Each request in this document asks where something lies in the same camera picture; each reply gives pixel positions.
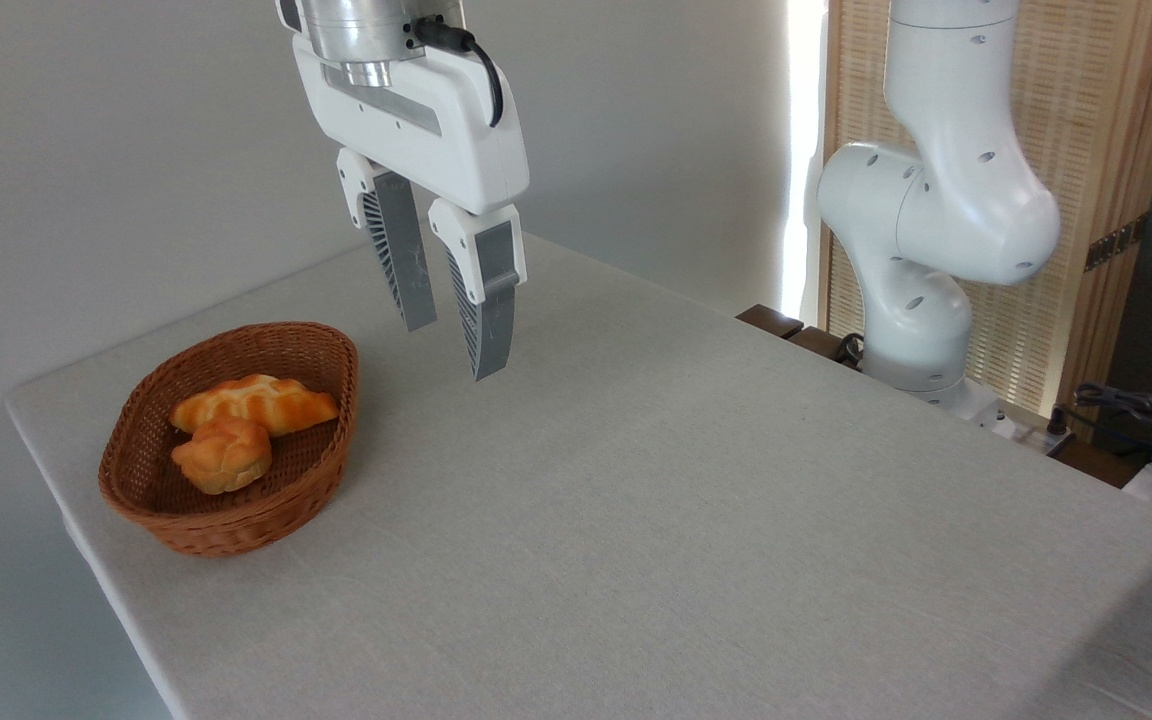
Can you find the dark metal screen hinge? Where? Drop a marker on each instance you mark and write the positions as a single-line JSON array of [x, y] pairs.
[[1116, 242]]

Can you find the dark wooden furniture top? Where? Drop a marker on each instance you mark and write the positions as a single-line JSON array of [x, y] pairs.
[[771, 320]]

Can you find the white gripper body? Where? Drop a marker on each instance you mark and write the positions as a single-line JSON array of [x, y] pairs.
[[436, 120]]

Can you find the long braided bread loaf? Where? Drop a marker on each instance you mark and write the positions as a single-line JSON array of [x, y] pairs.
[[266, 398]]

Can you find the light grey tablecloth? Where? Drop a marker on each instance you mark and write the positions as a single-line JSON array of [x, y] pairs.
[[636, 500]]

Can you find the wooden slatted folding screen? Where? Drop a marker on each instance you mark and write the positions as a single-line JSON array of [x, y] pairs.
[[1096, 100]]

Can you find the brown wicker basket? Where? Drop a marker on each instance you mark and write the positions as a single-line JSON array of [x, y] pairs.
[[236, 500]]

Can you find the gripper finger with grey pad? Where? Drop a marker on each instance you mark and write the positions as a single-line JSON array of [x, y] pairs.
[[401, 250], [488, 290]]

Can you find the round braided bread bun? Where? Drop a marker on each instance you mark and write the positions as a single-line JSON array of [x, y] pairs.
[[224, 456]]

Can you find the white power strip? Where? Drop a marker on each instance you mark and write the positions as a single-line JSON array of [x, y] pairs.
[[1041, 437]]

